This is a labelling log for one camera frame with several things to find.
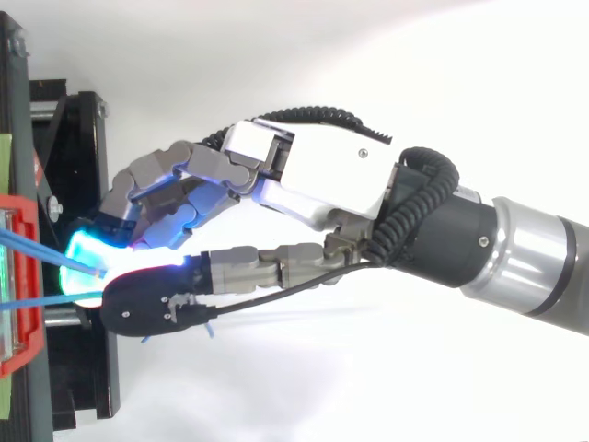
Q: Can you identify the black stand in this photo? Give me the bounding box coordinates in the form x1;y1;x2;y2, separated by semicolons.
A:
0;11;121;442

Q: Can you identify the thin black cable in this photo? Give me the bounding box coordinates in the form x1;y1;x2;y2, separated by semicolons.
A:
214;261;386;320

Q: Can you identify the black coiled cable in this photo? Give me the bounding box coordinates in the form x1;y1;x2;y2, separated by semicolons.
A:
201;104;461;270

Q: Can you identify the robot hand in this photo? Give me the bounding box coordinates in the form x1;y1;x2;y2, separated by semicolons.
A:
58;117;401;340

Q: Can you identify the blue cable bundle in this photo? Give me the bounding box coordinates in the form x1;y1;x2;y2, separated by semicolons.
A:
0;228;216;346

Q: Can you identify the red bin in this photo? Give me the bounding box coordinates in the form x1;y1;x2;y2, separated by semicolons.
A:
0;192;46;380

